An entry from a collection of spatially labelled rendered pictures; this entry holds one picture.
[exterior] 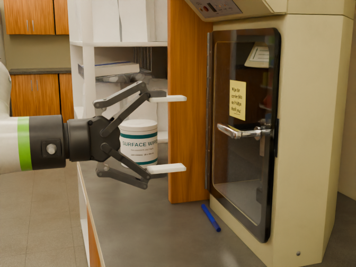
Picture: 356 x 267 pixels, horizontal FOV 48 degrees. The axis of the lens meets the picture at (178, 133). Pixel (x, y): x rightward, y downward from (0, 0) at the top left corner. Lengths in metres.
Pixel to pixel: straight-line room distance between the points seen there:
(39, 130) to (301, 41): 0.46
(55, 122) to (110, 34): 1.36
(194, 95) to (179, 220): 0.32
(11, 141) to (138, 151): 0.74
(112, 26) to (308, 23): 1.40
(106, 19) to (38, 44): 4.18
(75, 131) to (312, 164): 0.43
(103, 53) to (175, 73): 1.87
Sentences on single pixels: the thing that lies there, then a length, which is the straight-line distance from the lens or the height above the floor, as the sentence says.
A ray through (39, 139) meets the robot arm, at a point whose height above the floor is 1.21.
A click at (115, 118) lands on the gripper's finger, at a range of 0.71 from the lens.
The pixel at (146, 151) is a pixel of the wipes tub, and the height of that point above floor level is 1.00.
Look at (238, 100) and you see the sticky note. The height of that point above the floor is 1.25.
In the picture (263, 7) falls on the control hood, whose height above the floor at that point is 1.42.
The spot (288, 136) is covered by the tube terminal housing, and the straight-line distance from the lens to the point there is 0.74.
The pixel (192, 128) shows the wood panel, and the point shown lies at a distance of 1.05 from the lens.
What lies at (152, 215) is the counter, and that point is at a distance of 1.03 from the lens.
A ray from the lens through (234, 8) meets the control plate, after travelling 0.79.
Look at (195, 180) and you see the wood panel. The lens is 1.10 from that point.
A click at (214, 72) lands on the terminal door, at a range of 0.95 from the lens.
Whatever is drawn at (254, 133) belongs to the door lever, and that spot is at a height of 1.20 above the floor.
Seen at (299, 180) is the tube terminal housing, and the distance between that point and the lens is 0.77.
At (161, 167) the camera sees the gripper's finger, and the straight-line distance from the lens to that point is 0.77.
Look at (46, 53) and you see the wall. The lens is 6.16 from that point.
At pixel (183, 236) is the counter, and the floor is 0.94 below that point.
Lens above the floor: 1.37
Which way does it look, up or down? 13 degrees down
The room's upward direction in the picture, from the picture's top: straight up
